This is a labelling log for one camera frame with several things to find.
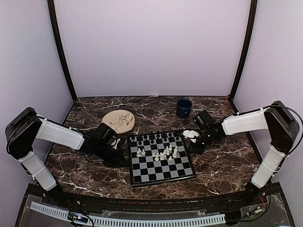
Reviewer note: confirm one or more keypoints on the white chess queen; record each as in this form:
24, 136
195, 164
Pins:
175, 152

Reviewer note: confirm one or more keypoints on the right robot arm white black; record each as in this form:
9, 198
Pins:
276, 130

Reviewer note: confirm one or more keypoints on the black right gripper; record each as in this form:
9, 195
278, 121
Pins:
199, 150

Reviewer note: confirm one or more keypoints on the black right frame post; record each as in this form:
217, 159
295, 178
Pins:
245, 49

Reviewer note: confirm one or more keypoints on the black left frame post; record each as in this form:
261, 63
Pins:
60, 50

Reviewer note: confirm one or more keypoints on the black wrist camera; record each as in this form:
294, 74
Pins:
203, 120
105, 133

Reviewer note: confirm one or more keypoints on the cream plate with bird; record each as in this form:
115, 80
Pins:
121, 121

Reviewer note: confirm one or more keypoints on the white chess pawn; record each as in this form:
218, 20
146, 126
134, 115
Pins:
142, 152

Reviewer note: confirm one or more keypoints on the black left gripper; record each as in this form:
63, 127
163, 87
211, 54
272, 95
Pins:
116, 162

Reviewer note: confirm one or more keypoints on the blue enamel mug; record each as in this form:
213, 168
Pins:
183, 108

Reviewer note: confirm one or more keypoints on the black front rail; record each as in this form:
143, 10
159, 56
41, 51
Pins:
93, 203

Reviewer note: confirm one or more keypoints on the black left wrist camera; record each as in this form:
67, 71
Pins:
105, 133

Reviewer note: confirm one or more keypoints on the black and white chessboard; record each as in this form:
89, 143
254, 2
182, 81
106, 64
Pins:
155, 166

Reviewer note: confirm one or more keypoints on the small green circuit board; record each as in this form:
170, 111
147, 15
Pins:
77, 217

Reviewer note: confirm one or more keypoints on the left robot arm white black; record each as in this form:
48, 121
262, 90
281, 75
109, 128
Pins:
28, 127

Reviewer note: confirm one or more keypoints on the white slotted cable duct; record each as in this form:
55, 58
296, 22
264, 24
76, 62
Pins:
131, 219

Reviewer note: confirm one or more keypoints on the black frame post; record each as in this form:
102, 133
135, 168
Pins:
245, 49
60, 50

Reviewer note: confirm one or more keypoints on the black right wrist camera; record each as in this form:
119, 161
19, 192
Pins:
203, 120

